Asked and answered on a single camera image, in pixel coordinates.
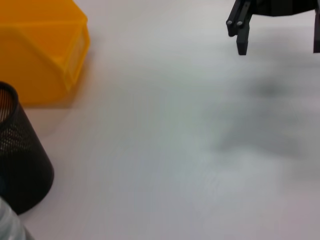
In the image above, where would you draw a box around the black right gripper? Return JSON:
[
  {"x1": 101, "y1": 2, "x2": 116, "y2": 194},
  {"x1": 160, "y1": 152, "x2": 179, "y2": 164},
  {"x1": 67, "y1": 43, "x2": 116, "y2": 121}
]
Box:
[{"x1": 226, "y1": 0, "x2": 320, "y2": 56}]

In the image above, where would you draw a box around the clear bottle with green label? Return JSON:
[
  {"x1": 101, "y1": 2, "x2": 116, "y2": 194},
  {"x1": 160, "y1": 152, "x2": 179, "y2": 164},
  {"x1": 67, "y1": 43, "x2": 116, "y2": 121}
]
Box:
[{"x1": 0, "y1": 194, "x2": 33, "y2": 240}]

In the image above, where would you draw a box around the black mesh pen cup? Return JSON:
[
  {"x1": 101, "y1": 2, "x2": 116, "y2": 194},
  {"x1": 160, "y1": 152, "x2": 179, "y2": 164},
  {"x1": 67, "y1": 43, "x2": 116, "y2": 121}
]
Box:
[{"x1": 0, "y1": 81, "x2": 55, "y2": 216}]

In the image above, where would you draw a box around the yellow plastic storage bin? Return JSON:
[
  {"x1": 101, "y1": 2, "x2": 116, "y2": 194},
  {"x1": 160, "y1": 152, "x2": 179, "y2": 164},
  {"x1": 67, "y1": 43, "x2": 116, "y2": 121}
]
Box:
[{"x1": 0, "y1": 0, "x2": 91, "y2": 110}]

